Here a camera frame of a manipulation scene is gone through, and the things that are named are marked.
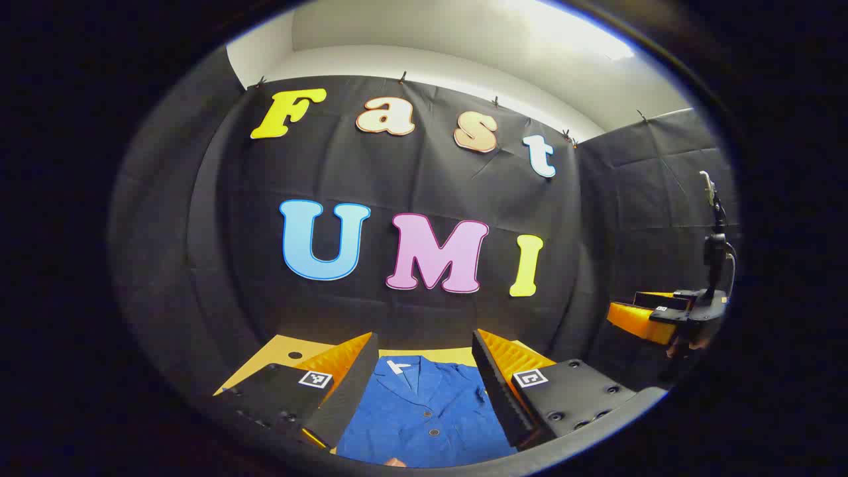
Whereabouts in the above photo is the blue button-up shirt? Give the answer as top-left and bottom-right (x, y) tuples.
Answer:
(337, 355), (517, 468)

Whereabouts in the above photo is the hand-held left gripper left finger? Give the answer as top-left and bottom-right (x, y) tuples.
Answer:
(209, 332), (379, 451)

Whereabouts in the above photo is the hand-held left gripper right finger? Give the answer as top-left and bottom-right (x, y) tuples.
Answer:
(471, 328), (640, 452)

